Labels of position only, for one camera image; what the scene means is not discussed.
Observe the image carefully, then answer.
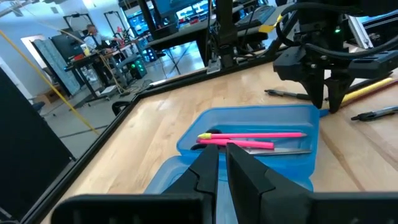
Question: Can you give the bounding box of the gray patterned board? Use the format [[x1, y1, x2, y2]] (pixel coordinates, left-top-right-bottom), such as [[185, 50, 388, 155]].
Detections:
[[32, 39, 81, 96]]

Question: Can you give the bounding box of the yellow cable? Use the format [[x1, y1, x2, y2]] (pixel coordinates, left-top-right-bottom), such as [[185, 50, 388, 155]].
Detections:
[[0, 29, 101, 136]]

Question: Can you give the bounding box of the cardboard box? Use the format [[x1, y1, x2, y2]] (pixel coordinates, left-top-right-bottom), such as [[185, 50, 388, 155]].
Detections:
[[32, 90, 63, 106]]

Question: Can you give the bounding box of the green-lit computer tower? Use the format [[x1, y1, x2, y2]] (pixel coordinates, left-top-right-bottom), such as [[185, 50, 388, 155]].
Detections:
[[129, 58, 147, 79]]

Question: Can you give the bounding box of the black clear-barrel pen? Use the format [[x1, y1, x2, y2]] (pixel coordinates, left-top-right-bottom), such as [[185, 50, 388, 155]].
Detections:
[[350, 105, 398, 122], [264, 89, 312, 101]]

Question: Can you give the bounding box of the silver aluminium extrusion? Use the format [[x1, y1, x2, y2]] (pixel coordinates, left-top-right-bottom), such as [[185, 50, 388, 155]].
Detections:
[[346, 14, 374, 50]]

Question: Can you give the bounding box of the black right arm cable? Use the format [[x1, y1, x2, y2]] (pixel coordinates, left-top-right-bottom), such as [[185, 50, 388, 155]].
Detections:
[[275, 1, 398, 60]]

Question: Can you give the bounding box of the pink pencil with yellow cap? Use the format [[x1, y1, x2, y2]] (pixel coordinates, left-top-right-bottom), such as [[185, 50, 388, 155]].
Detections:
[[197, 132, 308, 140]]

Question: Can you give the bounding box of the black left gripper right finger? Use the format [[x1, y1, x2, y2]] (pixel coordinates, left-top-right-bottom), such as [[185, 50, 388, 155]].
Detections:
[[226, 142, 314, 224]]

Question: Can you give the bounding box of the black keyboard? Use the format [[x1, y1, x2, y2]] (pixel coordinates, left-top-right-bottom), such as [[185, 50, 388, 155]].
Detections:
[[236, 5, 276, 30]]

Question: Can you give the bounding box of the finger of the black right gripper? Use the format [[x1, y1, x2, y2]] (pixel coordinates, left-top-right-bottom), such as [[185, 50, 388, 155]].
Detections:
[[299, 70, 326, 110], [326, 77, 356, 114]]

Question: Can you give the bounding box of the yellow tape tag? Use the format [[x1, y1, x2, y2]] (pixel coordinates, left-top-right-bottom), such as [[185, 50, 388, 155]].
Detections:
[[258, 14, 284, 34]]

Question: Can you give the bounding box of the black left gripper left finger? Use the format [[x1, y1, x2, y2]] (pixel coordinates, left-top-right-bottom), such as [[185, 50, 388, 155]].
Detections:
[[162, 144, 220, 224]]

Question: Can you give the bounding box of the large monitor screen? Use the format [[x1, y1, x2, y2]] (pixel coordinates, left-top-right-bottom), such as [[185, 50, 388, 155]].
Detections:
[[155, 0, 215, 20]]

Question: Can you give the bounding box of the pink highlighter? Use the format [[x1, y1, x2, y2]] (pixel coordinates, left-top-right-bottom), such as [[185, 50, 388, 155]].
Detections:
[[196, 138, 275, 150]]

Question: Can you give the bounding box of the black office chair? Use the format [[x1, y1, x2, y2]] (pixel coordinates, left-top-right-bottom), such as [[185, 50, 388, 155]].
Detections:
[[111, 100, 132, 117]]

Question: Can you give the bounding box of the black workbench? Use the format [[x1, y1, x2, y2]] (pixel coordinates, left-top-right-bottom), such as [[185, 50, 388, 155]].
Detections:
[[65, 43, 147, 101]]

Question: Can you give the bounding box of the black partition panel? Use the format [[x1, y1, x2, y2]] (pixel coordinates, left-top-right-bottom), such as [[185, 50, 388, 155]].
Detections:
[[0, 67, 75, 220]]

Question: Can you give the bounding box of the black desk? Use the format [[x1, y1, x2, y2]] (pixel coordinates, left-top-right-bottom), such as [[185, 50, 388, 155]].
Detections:
[[146, 4, 280, 68]]

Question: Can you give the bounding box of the yellow highlighter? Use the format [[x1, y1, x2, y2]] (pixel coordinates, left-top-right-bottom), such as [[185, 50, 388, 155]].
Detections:
[[340, 77, 396, 106]]

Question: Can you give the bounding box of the blue translucent plastic supply box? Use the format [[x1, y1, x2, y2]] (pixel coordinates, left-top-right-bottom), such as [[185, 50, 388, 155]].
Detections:
[[176, 104, 321, 191]]

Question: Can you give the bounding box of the person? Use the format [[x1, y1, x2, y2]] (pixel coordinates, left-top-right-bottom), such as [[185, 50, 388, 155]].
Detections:
[[83, 24, 109, 52]]

